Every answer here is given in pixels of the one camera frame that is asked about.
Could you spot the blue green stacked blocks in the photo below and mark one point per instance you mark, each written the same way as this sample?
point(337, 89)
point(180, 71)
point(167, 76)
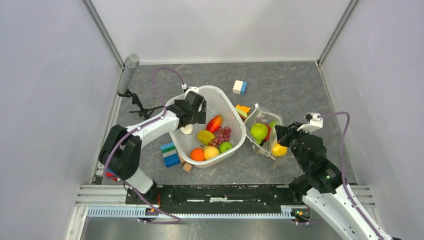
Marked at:
point(170, 155)

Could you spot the white plastic basket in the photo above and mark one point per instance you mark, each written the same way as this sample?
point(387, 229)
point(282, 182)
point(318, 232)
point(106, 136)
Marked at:
point(217, 103)

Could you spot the red grape bunch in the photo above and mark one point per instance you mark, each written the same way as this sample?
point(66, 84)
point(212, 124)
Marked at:
point(223, 134)

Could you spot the red orange mango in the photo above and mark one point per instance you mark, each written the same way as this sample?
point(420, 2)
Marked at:
point(214, 124)

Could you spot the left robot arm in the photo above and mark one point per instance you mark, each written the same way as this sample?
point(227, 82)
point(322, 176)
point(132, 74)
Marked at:
point(121, 151)

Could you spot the small wooden cube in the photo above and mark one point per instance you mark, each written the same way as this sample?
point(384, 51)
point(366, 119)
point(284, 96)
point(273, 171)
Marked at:
point(187, 167)

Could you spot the red apple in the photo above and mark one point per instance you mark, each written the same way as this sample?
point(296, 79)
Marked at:
point(269, 129)

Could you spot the orange green block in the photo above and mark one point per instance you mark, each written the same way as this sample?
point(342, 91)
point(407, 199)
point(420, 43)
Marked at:
point(243, 111)

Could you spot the aluminium rail frame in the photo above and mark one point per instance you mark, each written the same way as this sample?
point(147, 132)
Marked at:
point(122, 201)

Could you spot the yellow starfruit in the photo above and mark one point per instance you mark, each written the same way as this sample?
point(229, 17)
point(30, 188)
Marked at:
point(205, 137)

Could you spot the green pear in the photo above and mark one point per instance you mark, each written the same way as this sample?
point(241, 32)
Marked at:
point(272, 124)

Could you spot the white and blue block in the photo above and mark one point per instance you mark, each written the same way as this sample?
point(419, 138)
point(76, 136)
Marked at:
point(239, 87)

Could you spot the green apple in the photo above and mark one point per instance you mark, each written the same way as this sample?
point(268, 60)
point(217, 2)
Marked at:
point(259, 132)

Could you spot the yellow bumpy lemon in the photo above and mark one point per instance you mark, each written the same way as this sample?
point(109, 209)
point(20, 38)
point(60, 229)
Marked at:
point(210, 152)

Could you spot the black microphone tripod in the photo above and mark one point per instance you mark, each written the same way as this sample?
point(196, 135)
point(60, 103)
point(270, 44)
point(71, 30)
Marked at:
point(145, 113)

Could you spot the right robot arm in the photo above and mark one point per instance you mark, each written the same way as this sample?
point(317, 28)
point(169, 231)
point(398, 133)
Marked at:
point(323, 187)

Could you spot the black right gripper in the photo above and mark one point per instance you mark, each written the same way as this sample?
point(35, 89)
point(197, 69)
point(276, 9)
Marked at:
point(284, 132)

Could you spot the clear dotted zip bag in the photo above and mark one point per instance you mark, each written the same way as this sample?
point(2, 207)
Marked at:
point(263, 115)

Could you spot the orange fruit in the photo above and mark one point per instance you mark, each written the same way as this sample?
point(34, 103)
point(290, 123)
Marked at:
point(197, 154)

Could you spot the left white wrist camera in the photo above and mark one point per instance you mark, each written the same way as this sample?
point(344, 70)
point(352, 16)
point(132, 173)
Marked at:
point(186, 89)

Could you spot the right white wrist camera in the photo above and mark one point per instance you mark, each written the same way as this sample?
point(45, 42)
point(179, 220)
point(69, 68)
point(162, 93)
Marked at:
point(314, 123)

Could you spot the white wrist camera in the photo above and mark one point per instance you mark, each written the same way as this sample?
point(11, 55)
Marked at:
point(186, 89)
point(314, 123)

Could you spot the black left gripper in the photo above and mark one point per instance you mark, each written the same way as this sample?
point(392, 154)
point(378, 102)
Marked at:
point(200, 117)

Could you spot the red blue block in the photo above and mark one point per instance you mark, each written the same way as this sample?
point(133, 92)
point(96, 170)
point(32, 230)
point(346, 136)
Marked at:
point(111, 175)

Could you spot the yellow apple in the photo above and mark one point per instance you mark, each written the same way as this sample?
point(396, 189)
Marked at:
point(279, 150)

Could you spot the white garlic clove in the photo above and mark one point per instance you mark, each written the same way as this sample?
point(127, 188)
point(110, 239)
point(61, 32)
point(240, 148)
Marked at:
point(187, 130)

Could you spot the grey microphone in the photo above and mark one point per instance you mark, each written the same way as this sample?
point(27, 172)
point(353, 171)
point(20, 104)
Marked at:
point(132, 62)

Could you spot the small green lime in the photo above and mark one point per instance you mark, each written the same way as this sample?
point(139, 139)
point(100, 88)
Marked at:
point(225, 146)

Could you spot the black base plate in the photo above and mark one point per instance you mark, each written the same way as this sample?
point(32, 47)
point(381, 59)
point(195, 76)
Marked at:
point(223, 198)

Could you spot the tan wooden block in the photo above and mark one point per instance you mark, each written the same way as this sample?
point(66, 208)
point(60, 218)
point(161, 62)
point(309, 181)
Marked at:
point(182, 161)

